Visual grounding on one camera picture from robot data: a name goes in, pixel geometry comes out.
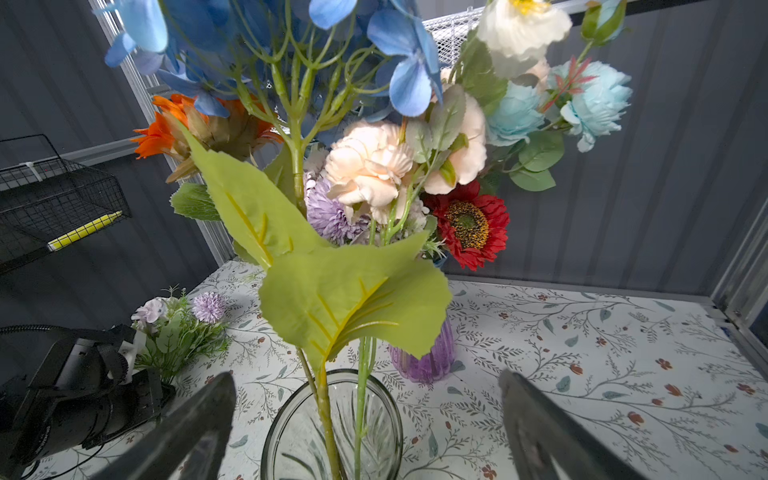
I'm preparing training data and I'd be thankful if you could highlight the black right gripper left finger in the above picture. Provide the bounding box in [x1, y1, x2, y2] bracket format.
[95, 372, 237, 479]

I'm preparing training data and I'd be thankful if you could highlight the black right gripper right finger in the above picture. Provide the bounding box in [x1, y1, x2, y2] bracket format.
[498, 370, 644, 479]

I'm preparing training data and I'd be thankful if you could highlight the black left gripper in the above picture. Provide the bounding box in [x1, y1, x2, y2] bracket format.
[1, 325, 176, 465]

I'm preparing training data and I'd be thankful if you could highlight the pink lilac mixed bouquet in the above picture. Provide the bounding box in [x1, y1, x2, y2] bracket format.
[131, 290, 229, 384]

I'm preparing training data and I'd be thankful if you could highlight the blue purple glass vase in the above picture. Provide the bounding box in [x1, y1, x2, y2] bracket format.
[388, 319, 456, 384]

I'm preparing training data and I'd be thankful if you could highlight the clear ribbed glass vase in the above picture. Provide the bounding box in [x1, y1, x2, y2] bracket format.
[259, 367, 405, 480]

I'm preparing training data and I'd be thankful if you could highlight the red sunflower stem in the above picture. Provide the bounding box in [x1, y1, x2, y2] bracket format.
[423, 180, 510, 271]

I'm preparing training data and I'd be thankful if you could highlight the orange gerbera flower stem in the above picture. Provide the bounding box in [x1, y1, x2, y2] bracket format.
[134, 94, 283, 184]

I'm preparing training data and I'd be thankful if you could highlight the light blue flower stem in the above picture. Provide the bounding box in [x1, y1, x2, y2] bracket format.
[475, 1, 632, 192]

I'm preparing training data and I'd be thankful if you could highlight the bright blue hydrangea stem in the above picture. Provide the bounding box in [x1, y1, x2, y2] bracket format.
[91, 1, 451, 479]

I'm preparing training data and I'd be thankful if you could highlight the lilac white mixed bouquet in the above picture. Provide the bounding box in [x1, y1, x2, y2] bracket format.
[303, 148, 449, 268]

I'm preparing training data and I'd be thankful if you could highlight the white small flower stem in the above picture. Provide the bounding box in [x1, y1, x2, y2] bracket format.
[458, 1, 572, 87]

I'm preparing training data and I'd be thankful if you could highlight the black wire wall basket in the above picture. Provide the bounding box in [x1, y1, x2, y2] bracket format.
[1, 134, 131, 274]

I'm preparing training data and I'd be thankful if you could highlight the white wire mesh basket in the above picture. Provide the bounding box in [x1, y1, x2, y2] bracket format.
[423, 7, 484, 67]

